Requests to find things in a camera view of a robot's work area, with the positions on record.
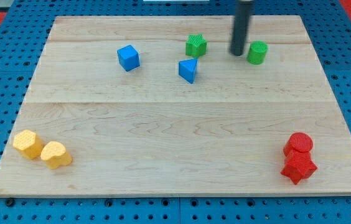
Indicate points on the blue cube block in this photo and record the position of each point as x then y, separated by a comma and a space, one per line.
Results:
128, 58

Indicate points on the yellow heart block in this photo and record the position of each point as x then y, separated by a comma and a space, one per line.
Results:
55, 154

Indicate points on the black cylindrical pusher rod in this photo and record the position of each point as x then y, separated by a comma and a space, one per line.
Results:
243, 11

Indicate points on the blue triangle block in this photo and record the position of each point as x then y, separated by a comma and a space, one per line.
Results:
187, 69

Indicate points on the red cylinder block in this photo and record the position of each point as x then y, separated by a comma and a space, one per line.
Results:
300, 142

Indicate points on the yellow hexagon block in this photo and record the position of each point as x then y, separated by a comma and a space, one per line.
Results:
28, 144

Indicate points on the green cylinder block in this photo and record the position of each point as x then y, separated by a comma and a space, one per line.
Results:
257, 52

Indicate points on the red star block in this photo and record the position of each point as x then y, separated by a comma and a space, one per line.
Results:
298, 166

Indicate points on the green star block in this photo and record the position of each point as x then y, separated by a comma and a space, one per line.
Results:
195, 46

